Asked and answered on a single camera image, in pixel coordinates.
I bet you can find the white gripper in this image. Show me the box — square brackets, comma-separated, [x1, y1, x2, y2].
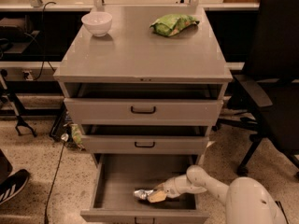
[148, 175, 187, 203]

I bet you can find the silver redbull can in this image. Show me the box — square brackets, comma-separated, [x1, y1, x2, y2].
[134, 189, 154, 201]

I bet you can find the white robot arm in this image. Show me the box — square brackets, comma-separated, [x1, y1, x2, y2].
[147, 165, 289, 224]

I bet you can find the grey bottom drawer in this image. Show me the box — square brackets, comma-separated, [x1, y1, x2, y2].
[80, 154, 208, 224]

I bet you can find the grey drawer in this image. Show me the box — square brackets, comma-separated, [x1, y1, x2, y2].
[82, 125, 209, 154]
[80, 154, 208, 224]
[64, 98, 223, 126]

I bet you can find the grey middle drawer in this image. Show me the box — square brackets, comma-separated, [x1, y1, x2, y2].
[82, 125, 209, 154]

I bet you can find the grey top drawer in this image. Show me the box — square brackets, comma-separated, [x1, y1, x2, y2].
[64, 98, 223, 126]

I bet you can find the grey drawer cabinet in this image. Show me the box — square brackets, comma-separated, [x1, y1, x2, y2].
[53, 5, 234, 224]

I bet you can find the green bag on floor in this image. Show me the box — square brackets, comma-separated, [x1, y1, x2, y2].
[61, 122, 85, 150]

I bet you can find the black bar on floor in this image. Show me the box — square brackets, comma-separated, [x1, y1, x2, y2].
[275, 201, 290, 224]

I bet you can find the black office chair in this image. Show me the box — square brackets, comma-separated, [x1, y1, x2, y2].
[218, 0, 299, 176]

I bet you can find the black striped shoe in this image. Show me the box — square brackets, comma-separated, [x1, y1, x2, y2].
[0, 169, 30, 205]

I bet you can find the green chip bag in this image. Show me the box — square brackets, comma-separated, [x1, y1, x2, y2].
[150, 14, 199, 37]

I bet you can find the black tripod stand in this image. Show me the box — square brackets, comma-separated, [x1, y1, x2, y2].
[0, 69, 36, 137]

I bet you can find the white bowl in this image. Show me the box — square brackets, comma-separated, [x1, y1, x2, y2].
[81, 11, 112, 36]

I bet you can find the black floor cable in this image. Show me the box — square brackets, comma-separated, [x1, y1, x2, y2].
[43, 133, 70, 224]

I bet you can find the black hanging cable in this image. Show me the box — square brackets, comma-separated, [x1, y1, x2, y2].
[23, 1, 58, 82]

